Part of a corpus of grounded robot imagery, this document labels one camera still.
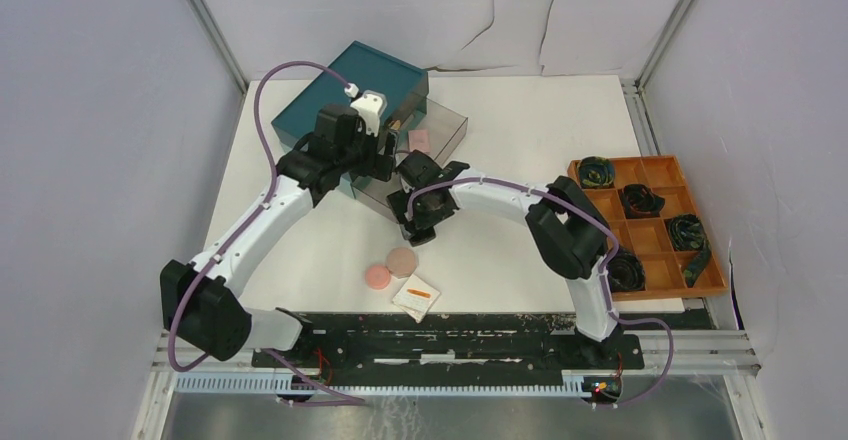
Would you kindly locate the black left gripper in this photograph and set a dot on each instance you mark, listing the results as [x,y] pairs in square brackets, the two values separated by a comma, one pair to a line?
[378,166]

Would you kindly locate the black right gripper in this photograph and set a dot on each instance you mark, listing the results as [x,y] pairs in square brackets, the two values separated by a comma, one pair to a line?
[399,203]

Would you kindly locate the black gold compact case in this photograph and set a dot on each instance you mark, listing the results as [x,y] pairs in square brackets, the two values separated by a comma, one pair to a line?
[417,237]

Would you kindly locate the octagonal pink powder case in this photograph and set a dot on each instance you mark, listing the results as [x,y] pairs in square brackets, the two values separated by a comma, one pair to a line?
[401,262]

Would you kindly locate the round coral blush case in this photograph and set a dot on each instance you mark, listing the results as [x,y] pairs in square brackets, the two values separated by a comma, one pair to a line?
[377,277]

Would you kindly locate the white patterned palette box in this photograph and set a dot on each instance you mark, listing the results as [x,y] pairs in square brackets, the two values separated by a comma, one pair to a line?
[416,297]

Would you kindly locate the pink square palette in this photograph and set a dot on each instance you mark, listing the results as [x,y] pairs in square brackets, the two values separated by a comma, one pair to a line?
[419,140]

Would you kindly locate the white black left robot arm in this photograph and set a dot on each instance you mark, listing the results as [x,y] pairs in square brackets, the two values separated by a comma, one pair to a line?
[200,298]

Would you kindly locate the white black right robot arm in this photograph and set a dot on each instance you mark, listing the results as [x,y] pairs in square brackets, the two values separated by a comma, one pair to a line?
[572,237]

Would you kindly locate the teal drawer organizer box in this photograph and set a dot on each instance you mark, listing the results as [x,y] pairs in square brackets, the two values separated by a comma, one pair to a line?
[404,85]

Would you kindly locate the rolled multicolour tie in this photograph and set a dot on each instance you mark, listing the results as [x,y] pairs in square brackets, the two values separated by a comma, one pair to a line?
[595,172]

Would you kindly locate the rolled black tie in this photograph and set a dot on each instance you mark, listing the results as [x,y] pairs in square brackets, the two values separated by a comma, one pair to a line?
[626,272]

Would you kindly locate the rolled dark tie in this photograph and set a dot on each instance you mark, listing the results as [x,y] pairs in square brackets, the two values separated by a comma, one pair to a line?
[639,201]

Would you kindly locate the orange compartment tray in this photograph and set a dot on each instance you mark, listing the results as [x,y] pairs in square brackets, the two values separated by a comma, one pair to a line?
[647,238]

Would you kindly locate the rolled green patterned tie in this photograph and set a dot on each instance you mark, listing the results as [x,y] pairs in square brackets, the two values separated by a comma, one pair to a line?
[686,233]

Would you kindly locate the black metal base rail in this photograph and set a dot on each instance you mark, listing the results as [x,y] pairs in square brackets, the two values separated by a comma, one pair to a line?
[513,349]

